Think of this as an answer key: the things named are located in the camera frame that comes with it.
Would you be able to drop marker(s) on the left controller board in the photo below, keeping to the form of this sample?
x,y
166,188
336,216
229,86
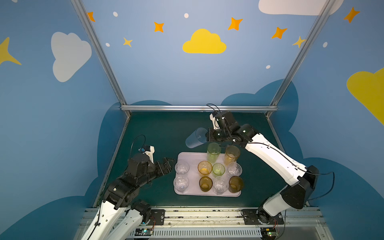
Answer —
x,y
146,233

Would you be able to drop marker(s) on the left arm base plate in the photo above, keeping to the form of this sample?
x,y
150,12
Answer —
x,y
157,218

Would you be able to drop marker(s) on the small green glass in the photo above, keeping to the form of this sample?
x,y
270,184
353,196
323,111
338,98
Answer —
x,y
218,170

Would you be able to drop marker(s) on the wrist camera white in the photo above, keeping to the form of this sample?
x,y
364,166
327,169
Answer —
x,y
149,150
220,119

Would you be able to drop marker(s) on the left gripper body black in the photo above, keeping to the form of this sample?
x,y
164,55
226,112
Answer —
x,y
161,167

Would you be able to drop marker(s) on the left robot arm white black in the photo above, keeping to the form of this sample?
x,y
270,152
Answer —
x,y
119,214

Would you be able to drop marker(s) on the aluminium frame post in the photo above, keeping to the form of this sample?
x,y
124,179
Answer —
x,y
311,37
88,26

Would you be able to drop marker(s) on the tall clear bluish glass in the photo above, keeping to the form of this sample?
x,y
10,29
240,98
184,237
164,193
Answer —
x,y
197,138

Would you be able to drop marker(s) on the pink rectangular tray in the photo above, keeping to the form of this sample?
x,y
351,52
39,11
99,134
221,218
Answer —
x,y
193,175

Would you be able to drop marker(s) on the tall green glass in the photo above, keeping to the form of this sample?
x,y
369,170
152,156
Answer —
x,y
213,152

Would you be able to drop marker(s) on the aluminium frame left post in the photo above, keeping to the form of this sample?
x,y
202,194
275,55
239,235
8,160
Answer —
x,y
88,26

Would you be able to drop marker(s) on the dark amber textured glass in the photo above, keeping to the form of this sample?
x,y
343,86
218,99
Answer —
x,y
236,184
205,183

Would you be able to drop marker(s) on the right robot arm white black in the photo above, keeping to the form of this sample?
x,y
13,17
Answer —
x,y
301,180

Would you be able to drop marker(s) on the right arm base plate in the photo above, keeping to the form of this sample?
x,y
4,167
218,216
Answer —
x,y
256,217

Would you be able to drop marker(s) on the orange short glass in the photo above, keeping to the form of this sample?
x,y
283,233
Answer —
x,y
205,168

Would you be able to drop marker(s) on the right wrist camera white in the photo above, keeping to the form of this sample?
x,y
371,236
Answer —
x,y
220,119

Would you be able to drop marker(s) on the tall orange glass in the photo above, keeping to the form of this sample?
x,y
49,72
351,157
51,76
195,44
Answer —
x,y
232,153

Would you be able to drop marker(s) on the aluminium frame right post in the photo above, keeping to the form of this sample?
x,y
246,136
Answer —
x,y
311,37

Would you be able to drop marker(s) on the clear faceted glass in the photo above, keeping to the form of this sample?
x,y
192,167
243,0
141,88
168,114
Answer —
x,y
182,168
234,169
181,184
220,185

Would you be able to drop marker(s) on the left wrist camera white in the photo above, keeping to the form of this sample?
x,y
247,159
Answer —
x,y
149,150

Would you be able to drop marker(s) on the controller board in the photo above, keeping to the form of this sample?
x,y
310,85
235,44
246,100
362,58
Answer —
x,y
268,234
146,233

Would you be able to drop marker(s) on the aluminium frame back bar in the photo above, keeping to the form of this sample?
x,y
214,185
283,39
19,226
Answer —
x,y
178,108

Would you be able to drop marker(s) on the right controller board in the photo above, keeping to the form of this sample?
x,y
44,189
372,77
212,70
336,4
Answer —
x,y
268,234

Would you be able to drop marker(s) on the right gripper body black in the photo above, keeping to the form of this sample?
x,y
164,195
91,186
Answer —
x,y
212,135

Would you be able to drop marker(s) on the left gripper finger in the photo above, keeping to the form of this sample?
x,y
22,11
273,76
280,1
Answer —
x,y
166,170
169,161

